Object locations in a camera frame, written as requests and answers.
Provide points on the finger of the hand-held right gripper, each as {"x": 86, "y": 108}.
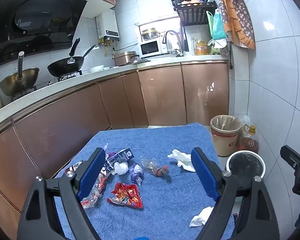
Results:
{"x": 291, "y": 156}

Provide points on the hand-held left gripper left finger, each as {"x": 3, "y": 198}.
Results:
{"x": 90, "y": 177}

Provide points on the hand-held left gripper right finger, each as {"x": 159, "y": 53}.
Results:
{"x": 205, "y": 175}

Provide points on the clear red printed wrapper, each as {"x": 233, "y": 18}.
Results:
{"x": 95, "y": 192}

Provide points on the small red wrapper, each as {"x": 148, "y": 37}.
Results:
{"x": 73, "y": 167}

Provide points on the large white tissue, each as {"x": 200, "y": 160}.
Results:
{"x": 182, "y": 158}

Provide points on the white tissue ball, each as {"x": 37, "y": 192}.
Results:
{"x": 121, "y": 168}

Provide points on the dark blue carton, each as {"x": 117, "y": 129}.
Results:
{"x": 122, "y": 155}

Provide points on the white bin with black liner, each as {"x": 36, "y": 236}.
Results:
{"x": 245, "y": 165}

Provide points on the red snack wrapper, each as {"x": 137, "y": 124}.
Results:
{"x": 127, "y": 195}

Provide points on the purple foil wrapper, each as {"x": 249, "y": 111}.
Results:
{"x": 137, "y": 175}

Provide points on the crushed clear plastic bottle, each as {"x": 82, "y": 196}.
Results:
{"x": 152, "y": 167}

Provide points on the beige bin with clear liner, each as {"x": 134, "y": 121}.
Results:
{"x": 225, "y": 140}

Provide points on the cooking oil bottle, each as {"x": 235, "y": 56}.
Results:
{"x": 248, "y": 142}

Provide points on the blue towel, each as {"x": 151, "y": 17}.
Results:
{"x": 165, "y": 142}

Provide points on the copper base cabinets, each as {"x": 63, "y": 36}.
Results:
{"x": 165, "y": 92}

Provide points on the gas stove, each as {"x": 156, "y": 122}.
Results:
{"x": 67, "y": 76}

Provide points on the white bowl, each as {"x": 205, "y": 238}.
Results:
{"x": 97, "y": 68}

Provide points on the black wok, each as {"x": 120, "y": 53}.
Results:
{"x": 65, "y": 67}

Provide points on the brass wok with lid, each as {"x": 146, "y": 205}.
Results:
{"x": 17, "y": 82}

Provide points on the copper rice cooker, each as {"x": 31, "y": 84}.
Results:
{"x": 123, "y": 58}

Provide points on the steel pot lid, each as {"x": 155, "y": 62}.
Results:
{"x": 137, "y": 60}

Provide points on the yellow detergent bottle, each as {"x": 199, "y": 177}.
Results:
{"x": 201, "y": 48}

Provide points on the white plastic bag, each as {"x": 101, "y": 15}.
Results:
{"x": 218, "y": 43}

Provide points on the white spray bottle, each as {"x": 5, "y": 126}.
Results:
{"x": 192, "y": 47}

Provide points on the orange brown floral apron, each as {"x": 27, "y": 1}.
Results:
{"x": 237, "y": 17}

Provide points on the white microwave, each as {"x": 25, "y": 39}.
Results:
{"x": 150, "y": 48}

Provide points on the teal plastic bag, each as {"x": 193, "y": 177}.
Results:
{"x": 218, "y": 27}

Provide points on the steel kitchen faucet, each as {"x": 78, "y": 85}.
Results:
{"x": 176, "y": 37}

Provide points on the green cutting board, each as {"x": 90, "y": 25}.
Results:
{"x": 209, "y": 23}

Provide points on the steel pot with glass lid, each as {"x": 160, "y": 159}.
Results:
{"x": 151, "y": 33}

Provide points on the white water heater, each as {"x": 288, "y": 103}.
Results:
{"x": 107, "y": 25}

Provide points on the black dish rack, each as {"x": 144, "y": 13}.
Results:
{"x": 192, "y": 15}

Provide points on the black range hood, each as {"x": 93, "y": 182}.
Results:
{"x": 40, "y": 17}

